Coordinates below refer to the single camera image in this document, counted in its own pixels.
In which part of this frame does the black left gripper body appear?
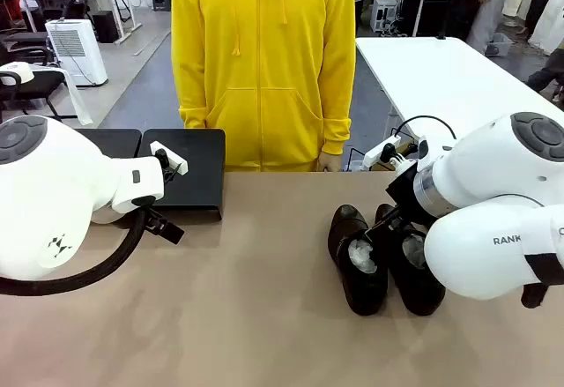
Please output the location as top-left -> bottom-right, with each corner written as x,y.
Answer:
143,208 -> 186,246

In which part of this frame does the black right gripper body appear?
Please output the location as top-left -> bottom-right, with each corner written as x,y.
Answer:
385,161 -> 442,229

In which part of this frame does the white paper shoe stuffing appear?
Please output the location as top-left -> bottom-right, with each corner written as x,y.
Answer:
347,234 -> 378,274
401,233 -> 427,270

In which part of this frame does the black leather shoe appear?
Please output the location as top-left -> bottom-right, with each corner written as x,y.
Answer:
328,204 -> 390,316
374,203 -> 447,316

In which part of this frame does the person's left forearm yellow sleeve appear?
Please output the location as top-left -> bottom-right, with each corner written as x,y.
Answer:
322,51 -> 357,156

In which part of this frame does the person's right forearm yellow sleeve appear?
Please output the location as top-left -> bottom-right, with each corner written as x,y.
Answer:
172,42 -> 209,130

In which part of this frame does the person's left hand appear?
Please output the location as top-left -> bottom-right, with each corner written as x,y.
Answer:
317,151 -> 343,172

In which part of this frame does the black flat tray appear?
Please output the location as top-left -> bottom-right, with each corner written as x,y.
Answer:
137,128 -> 226,222

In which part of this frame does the white table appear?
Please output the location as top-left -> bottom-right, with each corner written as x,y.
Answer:
354,36 -> 564,145

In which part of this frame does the white cloth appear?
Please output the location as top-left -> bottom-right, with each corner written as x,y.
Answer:
56,67 -> 94,126

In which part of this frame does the grey plastic bin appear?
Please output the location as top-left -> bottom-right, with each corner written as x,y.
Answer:
484,32 -> 515,58

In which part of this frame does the white computer tower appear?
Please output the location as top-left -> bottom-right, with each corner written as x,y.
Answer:
370,0 -> 400,34

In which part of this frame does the crouching person in dark clothes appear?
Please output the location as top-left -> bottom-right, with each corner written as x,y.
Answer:
525,47 -> 564,102

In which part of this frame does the person in yellow hoodie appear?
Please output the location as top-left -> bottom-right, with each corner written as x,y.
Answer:
170,0 -> 357,173

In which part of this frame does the black armrest chair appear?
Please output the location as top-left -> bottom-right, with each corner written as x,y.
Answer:
0,69 -> 78,123

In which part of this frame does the white air purifier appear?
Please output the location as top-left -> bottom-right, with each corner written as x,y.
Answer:
45,19 -> 109,87

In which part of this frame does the black computer tower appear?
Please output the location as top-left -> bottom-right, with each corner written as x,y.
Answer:
91,10 -> 120,44

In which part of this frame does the white cap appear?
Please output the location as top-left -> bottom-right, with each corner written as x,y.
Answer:
0,63 -> 34,86

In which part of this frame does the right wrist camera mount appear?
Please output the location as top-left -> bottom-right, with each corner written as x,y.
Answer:
361,135 -> 429,170

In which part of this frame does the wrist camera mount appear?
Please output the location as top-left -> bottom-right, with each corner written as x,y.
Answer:
361,135 -> 429,170
149,140 -> 189,175

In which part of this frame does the thin black metal frame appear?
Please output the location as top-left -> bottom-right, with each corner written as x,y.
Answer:
347,126 -> 412,172

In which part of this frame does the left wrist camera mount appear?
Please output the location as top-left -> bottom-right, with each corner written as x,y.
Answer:
149,140 -> 189,175

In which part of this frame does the thin black camera cable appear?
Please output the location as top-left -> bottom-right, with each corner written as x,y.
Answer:
393,115 -> 457,142

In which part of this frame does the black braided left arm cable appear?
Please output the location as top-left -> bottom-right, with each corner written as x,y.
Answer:
0,204 -> 149,298

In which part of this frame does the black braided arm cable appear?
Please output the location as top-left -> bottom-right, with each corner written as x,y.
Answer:
521,282 -> 550,310
0,204 -> 149,298

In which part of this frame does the black velcro strap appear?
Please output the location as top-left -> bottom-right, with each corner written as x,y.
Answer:
523,252 -> 564,284

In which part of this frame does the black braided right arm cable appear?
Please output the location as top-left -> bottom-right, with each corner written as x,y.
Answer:
521,282 -> 550,310

